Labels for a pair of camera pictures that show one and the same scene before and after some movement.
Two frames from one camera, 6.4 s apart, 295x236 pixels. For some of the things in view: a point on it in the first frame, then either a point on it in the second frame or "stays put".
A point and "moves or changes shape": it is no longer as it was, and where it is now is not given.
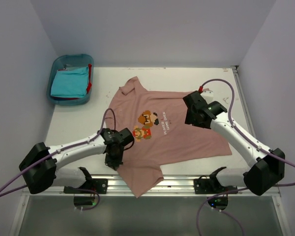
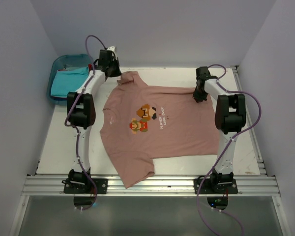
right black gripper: [190, 120] -> [199, 98]
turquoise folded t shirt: [73, 83] stays put
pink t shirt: [162, 135] moves or changes shape
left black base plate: [101, 186] stays put
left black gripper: [114, 163] -> [118, 73]
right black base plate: [210, 186] stays put
